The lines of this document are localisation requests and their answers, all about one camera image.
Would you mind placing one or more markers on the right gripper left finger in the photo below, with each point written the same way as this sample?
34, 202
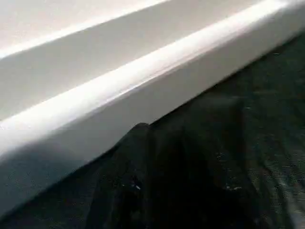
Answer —
124, 186

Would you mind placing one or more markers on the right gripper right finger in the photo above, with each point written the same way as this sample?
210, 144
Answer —
202, 190

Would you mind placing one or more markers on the white plastic table top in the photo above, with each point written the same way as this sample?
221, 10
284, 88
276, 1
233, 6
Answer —
95, 71

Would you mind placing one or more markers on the black mat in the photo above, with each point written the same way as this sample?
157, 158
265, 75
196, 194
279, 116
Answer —
262, 119

